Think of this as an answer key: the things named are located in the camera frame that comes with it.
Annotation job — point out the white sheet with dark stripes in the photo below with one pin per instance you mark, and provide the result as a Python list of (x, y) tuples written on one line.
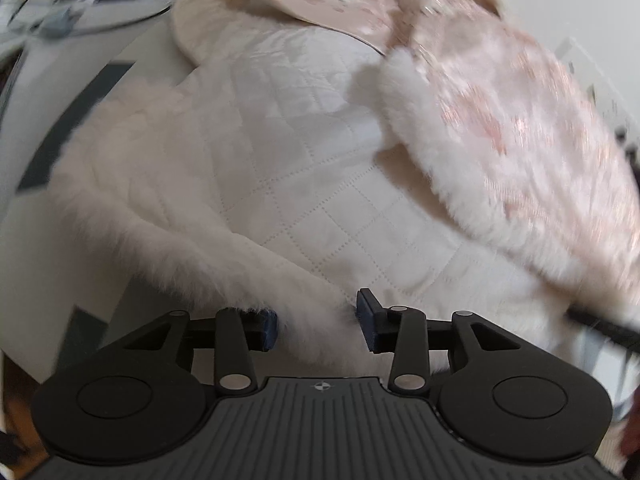
[(47, 125)]

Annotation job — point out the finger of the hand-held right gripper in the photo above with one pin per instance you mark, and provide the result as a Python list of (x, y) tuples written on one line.
[(607, 329)]

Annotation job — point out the pink fur-trimmed quilted coat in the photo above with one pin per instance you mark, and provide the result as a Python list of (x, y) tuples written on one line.
[(280, 160)]

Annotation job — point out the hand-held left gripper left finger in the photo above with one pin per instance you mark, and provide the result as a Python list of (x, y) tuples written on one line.
[(269, 331)]

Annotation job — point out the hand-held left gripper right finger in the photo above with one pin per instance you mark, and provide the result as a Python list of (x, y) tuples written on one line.
[(366, 321)]

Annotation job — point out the white furniture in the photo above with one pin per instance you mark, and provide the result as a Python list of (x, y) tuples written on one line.
[(597, 77)]

